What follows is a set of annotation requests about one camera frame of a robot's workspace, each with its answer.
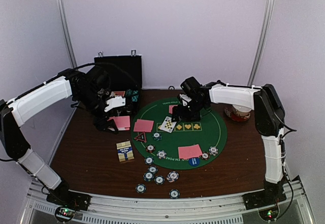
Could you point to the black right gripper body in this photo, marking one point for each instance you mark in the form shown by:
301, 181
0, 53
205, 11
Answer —
194, 107

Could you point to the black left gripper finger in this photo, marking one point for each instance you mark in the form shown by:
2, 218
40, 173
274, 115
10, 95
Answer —
112, 127
103, 126

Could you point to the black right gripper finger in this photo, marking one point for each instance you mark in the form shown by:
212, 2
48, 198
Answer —
191, 117
178, 115

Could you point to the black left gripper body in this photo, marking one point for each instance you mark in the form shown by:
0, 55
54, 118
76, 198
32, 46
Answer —
88, 99

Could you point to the dealt red card top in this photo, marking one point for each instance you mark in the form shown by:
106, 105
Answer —
172, 108

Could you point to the dealt red card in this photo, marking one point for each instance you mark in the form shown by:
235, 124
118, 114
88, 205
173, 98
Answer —
187, 152
142, 125
172, 108

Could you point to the red-backed card deck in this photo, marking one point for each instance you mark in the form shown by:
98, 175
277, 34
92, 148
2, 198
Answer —
123, 123

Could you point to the face-up eight of clubs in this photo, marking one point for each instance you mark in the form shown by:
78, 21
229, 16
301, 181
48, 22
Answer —
168, 125

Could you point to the dealt red card bottom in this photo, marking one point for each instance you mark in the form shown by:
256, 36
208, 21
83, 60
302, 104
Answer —
187, 152

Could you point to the blue tan chips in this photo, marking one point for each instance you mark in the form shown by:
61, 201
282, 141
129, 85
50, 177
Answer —
213, 151

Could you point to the black orange chips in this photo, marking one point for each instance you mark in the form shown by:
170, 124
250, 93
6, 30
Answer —
205, 156
150, 148

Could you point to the blue small blind button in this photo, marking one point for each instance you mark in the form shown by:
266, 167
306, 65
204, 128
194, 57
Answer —
194, 162

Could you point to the blue tan chips mat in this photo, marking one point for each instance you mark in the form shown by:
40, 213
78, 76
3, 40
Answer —
161, 154

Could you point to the blue tan chip stack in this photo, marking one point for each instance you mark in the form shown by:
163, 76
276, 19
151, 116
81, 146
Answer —
172, 176

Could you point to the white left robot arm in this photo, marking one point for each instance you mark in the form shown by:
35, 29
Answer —
25, 108

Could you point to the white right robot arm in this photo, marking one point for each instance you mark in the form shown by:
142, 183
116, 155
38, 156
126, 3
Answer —
268, 110

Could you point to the gold card deck box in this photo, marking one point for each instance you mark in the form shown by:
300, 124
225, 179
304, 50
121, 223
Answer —
124, 151

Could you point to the boxed card deck in case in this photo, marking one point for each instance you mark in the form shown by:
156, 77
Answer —
118, 93

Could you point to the black red triangle all-in button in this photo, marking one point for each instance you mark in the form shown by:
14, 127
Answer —
141, 137

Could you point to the black poker set case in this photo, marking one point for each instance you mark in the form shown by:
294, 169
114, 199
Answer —
124, 72

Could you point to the green round poker mat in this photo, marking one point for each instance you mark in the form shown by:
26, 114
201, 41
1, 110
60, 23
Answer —
209, 131

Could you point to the dark green chip row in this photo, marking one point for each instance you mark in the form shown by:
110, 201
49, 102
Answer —
128, 93

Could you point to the red patterned saucer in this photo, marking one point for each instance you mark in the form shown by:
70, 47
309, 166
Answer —
229, 113

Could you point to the teal chip row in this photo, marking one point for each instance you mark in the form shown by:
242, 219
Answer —
135, 96

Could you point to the white patterned teacup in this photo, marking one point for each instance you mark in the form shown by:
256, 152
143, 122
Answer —
241, 111

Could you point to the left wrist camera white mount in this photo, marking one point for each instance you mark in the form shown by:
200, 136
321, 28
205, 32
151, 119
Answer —
114, 102

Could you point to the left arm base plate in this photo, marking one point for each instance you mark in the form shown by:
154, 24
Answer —
76, 201

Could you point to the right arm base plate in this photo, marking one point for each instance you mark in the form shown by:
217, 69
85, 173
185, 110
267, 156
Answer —
260, 199

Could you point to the aluminium front rail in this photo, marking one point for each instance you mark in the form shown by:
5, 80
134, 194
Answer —
219, 209

